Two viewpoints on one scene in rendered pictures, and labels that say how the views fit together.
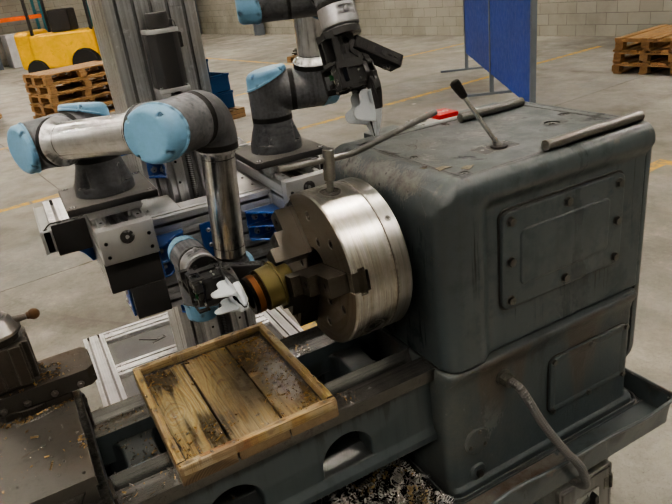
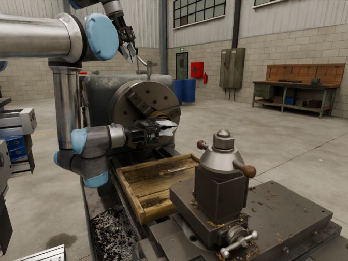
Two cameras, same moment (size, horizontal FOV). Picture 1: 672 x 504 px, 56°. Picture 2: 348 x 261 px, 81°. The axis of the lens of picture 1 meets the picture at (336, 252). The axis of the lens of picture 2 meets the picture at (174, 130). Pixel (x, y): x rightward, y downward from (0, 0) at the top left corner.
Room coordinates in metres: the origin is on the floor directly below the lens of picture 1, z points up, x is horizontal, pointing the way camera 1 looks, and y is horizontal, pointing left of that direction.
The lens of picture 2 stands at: (1.05, 0.93, 1.29)
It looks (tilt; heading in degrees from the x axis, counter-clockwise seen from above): 17 degrees down; 269
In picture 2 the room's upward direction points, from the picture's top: straight up
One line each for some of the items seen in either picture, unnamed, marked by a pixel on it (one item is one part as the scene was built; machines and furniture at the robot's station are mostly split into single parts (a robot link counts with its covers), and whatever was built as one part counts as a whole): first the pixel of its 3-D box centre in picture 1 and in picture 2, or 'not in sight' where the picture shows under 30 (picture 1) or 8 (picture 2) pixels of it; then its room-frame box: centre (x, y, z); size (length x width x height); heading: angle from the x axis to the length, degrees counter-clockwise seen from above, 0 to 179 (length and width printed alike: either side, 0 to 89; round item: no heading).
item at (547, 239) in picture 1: (484, 215); (121, 106); (1.35, -0.35, 1.06); 0.59 x 0.48 x 0.39; 116
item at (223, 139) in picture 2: not in sight; (223, 139); (0.95, 0.59, 1.17); 0.04 x 0.04 x 0.03
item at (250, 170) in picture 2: not in sight; (243, 168); (0.93, 0.64, 1.13); 0.04 x 0.02 x 0.02; 116
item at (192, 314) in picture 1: (203, 292); (91, 167); (1.30, 0.32, 0.97); 0.11 x 0.08 x 0.11; 148
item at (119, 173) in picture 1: (101, 171); not in sight; (1.61, 0.58, 1.21); 0.15 x 0.15 x 0.10
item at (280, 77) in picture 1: (270, 90); not in sight; (1.82, 0.13, 1.33); 0.13 x 0.12 x 0.14; 96
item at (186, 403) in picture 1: (229, 390); (173, 179); (1.03, 0.25, 0.89); 0.36 x 0.30 x 0.04; 26
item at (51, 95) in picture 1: (77, 91); not in sight; (10.16, 3.70, 0.36); 1.26 x 0.86 x 0.73; 135
